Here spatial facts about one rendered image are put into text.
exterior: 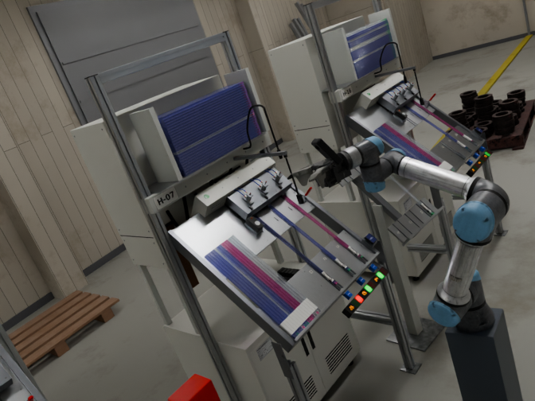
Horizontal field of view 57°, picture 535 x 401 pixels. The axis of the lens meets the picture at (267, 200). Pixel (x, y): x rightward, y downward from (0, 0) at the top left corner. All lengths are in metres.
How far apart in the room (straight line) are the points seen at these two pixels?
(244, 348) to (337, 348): 0.66
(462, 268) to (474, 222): 0.21
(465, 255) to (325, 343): 1.14
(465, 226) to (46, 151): 4.94
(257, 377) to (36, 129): 4.26
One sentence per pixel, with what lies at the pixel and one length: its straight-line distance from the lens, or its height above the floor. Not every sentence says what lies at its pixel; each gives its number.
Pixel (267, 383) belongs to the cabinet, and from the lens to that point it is 2.38.
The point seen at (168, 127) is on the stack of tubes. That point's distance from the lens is 2.10.
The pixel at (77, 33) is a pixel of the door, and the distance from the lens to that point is 6.41.
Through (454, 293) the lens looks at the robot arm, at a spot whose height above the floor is 0.80.
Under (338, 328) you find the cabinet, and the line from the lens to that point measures 2.73.
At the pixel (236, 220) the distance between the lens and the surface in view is 2.26.
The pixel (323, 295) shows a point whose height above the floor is 0.75.
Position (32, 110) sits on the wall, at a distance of 5.93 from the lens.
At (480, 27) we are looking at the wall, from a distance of 12.10.
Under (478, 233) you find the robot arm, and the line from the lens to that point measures 1.63.
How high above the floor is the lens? 1.83
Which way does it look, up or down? 18 degrees down
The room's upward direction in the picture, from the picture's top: 20 degrees counter-clockwise
